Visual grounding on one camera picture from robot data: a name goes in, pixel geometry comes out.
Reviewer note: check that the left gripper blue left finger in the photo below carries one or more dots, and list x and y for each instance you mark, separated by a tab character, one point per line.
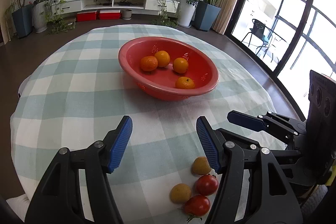
116	142

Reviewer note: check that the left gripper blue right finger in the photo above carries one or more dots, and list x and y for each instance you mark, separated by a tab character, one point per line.
211	144

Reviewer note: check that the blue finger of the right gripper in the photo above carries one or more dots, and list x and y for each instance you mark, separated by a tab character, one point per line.
246	121

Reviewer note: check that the brown kiwi with stem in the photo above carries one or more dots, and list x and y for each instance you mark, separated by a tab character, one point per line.
201	166

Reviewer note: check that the red tomato with calyx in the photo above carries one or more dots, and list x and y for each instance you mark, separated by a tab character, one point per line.
206	185

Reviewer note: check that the small orange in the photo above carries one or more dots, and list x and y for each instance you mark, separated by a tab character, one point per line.
184	83

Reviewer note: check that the red tomato front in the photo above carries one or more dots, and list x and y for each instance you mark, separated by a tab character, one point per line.
196	207

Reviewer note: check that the dark orange mandarin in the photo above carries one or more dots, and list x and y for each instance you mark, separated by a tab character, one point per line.
148	63

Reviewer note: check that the yellow-orange orange with navel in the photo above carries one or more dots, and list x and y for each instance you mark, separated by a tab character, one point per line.
163	58

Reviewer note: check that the white knit sleeve forearm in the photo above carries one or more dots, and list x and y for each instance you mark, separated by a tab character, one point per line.
19	205

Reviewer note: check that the green white checkered tablecloth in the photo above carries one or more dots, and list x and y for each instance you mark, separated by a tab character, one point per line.
80	93

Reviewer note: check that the red plastic colander bowl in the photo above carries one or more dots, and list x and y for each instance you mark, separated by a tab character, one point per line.
160	83

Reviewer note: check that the black balcony chair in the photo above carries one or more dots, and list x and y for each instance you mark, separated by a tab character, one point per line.
266	35

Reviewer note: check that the red storage box right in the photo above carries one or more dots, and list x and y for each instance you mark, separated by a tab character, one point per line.
109	14

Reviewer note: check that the red storage box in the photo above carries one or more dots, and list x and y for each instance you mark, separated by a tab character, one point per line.
86	16
109	14

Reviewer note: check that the small grey pot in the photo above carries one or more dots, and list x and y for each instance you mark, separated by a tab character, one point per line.
126	14

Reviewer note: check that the red storage box left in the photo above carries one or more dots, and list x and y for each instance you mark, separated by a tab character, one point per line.
86	16

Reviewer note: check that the trailing plant on console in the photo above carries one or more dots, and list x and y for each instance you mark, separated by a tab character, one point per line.
55	18

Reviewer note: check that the bushy plant in white pot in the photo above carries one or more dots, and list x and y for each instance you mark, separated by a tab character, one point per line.
186	12

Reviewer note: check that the hanging vine plant right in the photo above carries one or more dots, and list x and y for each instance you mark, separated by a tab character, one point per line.
168	13

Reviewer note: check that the white tv console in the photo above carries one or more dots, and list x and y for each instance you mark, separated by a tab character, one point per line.
148	7

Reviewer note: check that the plant in white ribbed pot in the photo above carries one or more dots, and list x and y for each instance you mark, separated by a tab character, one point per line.
39	15

